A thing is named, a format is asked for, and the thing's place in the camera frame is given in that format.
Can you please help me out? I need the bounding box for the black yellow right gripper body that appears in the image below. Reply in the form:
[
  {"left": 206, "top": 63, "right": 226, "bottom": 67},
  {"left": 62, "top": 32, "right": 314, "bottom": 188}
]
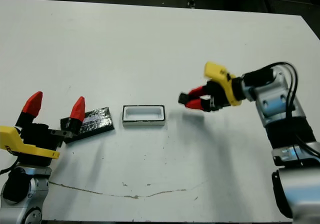
[{"left": 203, "top": 61, "right": 245, "bottom": 113}]

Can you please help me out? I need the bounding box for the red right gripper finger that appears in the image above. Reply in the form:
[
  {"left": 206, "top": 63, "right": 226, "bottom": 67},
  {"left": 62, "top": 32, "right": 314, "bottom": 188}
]
[
  {"left": 187, "top": 84, "right": 211, "bottom": 99},
  {"left": 184, "top": 98, "right": 213, "bottom": 112}
]

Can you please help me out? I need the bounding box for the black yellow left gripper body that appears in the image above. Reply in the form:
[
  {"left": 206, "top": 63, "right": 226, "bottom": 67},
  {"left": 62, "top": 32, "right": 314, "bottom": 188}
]
[{"left": 0, "top": 122, "right": 75, "bottom": 168}]

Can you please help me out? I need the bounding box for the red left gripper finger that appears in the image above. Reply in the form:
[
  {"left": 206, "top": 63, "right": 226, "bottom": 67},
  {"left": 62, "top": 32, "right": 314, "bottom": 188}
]
[
  {"left": 65, "top": 96, "right": 87, "bottom": 135},
  {"left": 15, "top": 91, "right": 44, "bottom": 129}
]

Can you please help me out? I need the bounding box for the black shiny box lid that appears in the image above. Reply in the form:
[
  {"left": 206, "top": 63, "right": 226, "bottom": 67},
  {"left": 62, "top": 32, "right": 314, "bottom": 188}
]
[{"left": 59, "top": 106, "right": 116, "bottom": 143}]

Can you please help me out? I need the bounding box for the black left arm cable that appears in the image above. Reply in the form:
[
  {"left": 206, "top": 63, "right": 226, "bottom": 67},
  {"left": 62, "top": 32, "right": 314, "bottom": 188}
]
[{"left": 0, "top": 158, "right": 20, "bottom": 176}]

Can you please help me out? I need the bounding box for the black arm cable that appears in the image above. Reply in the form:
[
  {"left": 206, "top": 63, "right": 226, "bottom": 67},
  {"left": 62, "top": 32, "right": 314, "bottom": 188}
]
[
  {"left": 265, "top": 61, "right": 320, "bottom": 159},
  {"left": 0, "top": 158, "right": 20, "bottom": 176}
]

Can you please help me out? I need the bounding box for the white camera box base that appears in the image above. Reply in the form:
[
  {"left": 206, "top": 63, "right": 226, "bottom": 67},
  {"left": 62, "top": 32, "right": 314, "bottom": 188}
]
[{"left": 121, "top": 104, "right": 167, "bottom": 128}]

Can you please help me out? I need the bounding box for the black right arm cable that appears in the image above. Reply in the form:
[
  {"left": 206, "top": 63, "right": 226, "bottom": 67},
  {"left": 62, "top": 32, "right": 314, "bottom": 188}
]
[{"left": 265, "top": 61, "right": 320, "bottom": 159}]

